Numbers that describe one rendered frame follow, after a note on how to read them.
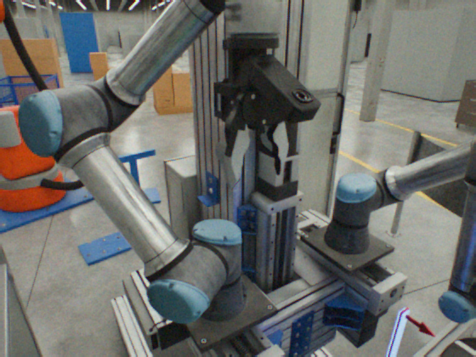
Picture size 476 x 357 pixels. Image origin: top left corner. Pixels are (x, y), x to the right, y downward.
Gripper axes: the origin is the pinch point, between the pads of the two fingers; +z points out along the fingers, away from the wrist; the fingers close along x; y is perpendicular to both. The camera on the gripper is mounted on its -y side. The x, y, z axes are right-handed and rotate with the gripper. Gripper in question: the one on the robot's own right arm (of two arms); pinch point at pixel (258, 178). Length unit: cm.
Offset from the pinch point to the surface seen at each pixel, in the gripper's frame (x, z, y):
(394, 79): -930, 109, 546
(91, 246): 6, 145, 222
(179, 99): -276, 118, 656
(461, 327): -68, 62, -16
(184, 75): -288, 67, 653
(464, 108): -662, 108, 232
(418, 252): -222, 148, 64
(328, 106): -162, 30, 128
